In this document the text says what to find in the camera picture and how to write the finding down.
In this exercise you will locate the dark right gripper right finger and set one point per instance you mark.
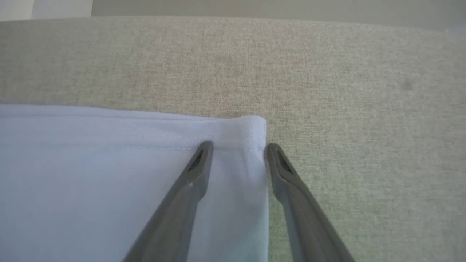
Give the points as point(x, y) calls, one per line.
point(302, 218)

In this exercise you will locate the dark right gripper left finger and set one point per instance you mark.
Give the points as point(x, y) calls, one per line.
point(174, 218)

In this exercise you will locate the light blue garment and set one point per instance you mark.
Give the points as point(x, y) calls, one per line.
point(91, 182)

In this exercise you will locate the grey fabric sofa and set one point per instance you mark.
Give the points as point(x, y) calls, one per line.
point(327, 91)

